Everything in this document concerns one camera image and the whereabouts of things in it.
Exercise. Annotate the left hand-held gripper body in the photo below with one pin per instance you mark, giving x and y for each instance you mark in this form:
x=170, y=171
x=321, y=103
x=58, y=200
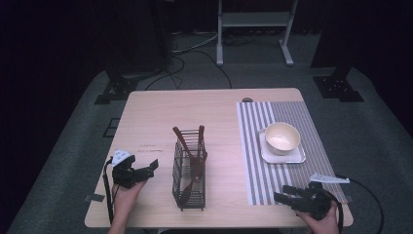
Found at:
x=125, y=174

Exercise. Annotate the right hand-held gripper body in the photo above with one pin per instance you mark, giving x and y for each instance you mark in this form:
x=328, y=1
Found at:
x=313, y=201

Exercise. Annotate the person's right hand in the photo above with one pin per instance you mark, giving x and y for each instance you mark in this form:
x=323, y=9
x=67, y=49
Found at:
x=321, y=225

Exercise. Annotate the person's left hand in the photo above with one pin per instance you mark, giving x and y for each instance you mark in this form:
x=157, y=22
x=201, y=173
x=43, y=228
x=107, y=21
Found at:
x=125, y=200

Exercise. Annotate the white square plate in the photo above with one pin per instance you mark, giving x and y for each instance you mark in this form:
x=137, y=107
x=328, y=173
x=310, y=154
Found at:
x=285, y=158

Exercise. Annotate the brown wooden spoon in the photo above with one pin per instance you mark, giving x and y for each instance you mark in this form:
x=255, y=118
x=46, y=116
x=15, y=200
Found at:
x=185, y=144
x=195, y=169

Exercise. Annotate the grey tape strip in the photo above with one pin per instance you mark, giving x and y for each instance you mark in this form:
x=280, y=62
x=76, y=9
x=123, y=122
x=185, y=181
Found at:
x=94, y=197

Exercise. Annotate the grey striped placemat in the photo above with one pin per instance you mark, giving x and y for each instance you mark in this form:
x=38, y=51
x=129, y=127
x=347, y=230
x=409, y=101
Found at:
x=256, y=162

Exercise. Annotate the cream bowl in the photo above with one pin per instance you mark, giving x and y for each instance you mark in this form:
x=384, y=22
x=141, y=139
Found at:
x=281, y=138

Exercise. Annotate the black floor stand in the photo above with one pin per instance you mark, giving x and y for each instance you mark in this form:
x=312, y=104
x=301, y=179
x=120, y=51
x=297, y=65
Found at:
x=337, y=87
x=117, y=89

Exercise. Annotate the white metal stand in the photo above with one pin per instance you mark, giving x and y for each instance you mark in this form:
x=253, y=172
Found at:
x=253, y=19

